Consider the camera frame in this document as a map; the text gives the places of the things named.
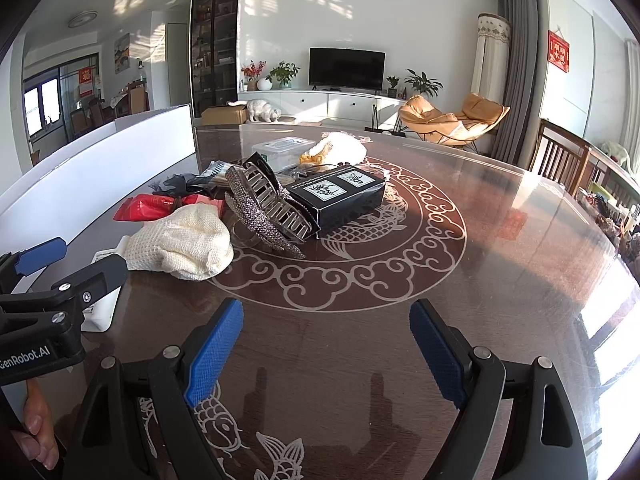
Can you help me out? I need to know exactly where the green potted plant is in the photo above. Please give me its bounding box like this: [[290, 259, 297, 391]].
[[269, 61, 300, 89]]

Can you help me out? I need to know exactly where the white cat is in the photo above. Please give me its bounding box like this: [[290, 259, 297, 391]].
[[246, 99, 282, 122]]

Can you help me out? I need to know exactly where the potted plant right of tv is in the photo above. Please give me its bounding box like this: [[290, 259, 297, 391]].
[[405, 68, 444, 98]]

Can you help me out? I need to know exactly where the black feather hair accessory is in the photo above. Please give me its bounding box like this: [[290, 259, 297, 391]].
[[150, 174, 217, 198]]

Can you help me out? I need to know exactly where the clear plastic storage box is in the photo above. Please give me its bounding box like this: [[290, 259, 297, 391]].
[[252, 136, 314, 172]]

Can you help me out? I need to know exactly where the black television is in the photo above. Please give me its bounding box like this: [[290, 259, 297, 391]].
[[308, 48, 385, 91]]

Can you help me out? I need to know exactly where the rhinestone hair claw clip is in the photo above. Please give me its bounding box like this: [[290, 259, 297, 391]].
[[224, 153, 319, 259]]

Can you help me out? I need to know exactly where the brown cardboard box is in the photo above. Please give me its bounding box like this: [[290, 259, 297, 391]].
[[201, 105, 248, 126]]

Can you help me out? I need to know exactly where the cotton swab packet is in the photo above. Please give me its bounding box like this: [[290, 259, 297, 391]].
[[200, 160, 232, 179]]

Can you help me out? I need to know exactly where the cream knitted cloth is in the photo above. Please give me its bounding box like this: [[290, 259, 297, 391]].
[[122, 204, 234, 282]]

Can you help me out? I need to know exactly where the orange lounge chair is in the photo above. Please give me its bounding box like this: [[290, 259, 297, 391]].
[[398, 93, 510, 148]]

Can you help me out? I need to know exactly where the grey curtain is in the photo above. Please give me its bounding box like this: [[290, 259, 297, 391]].
[[491, 0, 540, 165]]

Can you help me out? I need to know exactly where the white tv cabinet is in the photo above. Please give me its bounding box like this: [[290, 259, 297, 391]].
[[239, 90, 405, 130]]

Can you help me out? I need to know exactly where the red wall hanging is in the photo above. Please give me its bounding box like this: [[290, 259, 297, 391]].
[[547, 30, 570, 73]]

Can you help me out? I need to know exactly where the red flower vase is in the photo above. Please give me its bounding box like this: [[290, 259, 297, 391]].
[[241, 61, 266, 91]]

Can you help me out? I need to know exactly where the dark glass display cabinet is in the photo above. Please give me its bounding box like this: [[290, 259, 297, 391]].
[[189, 0, 239, 118]]

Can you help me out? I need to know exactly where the covered standing air conditioner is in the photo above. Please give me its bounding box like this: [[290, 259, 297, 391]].
[[471, 13, 511, 103]]

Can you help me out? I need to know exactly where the left hand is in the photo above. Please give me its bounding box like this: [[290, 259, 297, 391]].
[[12, 378, 60, 470]]

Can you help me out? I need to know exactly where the small potted plant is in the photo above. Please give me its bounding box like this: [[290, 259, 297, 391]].
[[386, 76, 399, 99]]

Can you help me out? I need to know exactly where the cream yellow rolled cloth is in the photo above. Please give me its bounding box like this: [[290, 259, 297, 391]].
[[299, 131, 371, 166]]

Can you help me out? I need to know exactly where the red candy wrapper bag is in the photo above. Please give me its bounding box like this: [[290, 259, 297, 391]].
[[113, 194, 224, 222]]

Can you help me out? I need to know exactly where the black gift box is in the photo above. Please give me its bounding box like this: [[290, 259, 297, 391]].
[[285, 165, 386, 237]]

